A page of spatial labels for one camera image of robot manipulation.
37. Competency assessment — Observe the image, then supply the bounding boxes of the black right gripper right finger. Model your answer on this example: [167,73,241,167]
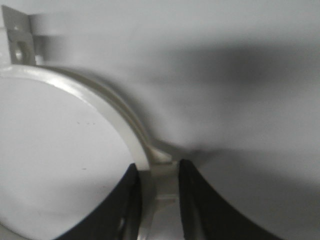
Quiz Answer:
[178,159,279,240]

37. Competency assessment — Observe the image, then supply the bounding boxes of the white half pipe clamp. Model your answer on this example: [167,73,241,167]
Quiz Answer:
[0,5,183,240]

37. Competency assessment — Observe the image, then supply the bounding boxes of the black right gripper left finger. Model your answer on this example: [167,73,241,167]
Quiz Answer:
[57,163,142,240]

